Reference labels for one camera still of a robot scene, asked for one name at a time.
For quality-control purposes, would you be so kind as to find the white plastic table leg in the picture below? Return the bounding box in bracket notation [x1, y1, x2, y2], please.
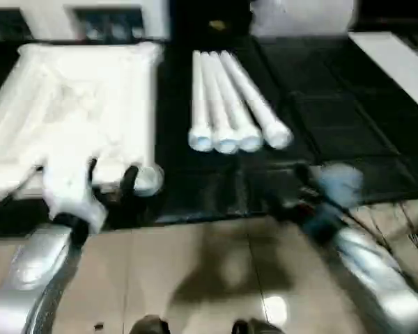
[219, 50, 294, 150]
[200, 51, 240, 154]
[208, 51, 264, 152]
[187, 50, 213, 153]

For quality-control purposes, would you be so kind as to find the black mat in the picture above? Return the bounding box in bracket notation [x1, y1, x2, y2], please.
[0, 36, 418, 230]

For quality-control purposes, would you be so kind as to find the dark robot right foot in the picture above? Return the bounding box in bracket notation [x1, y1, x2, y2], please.
[231, 318, 286, 334]

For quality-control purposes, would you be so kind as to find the dark robot foot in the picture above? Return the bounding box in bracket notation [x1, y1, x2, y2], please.
[231, 318, 286, 334]
[130, 315, 182, 334]

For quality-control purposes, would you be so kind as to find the dark robot left foot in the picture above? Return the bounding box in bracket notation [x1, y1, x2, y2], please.
[130, 315, 182, 334]

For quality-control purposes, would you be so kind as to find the white flat board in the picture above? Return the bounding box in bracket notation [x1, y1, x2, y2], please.
[348, 31, 418, 119]

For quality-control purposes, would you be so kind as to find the white cabinet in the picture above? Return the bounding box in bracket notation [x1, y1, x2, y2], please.
[0, 0, 171, 45]

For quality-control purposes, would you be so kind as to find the grey cushion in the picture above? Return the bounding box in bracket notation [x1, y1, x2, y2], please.
[250, 0, 357, 38]

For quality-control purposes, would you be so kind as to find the black cabinet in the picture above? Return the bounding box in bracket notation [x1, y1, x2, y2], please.
[170, 0, 255, 39]

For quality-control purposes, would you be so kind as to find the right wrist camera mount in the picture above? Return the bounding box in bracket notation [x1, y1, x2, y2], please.
[316, 165, 365, 209]

